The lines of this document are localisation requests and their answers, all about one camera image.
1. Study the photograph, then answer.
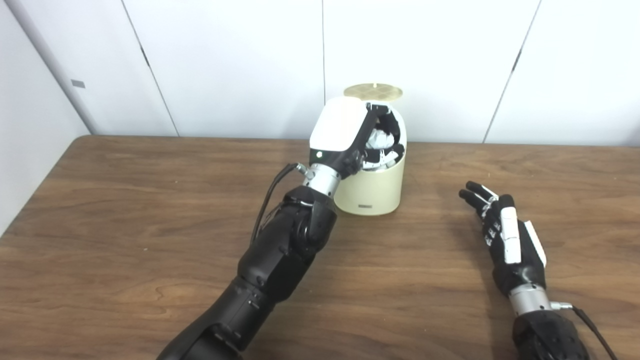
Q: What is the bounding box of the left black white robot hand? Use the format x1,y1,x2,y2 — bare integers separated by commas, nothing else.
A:
309,96,405,178

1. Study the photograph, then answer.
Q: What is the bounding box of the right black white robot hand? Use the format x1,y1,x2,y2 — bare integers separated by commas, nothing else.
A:
459,181,548,297

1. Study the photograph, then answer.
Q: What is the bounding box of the white paper ball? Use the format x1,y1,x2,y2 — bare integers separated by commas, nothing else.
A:
365,129,396,151

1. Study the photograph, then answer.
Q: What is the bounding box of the cream round bin lid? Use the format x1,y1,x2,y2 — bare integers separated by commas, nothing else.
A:
343,83,404,102

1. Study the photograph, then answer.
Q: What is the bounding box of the cream desktop trash bin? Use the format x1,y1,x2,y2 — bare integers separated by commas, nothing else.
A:
332,102,407,216

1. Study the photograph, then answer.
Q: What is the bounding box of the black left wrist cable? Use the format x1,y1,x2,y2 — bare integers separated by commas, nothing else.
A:
250,162,308,243

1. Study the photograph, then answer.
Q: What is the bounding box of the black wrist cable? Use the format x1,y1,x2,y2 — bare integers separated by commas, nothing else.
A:
550,301,618,360
250,162,308,243

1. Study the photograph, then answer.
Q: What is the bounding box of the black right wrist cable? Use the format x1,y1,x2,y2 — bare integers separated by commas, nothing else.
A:
550,301,618,360

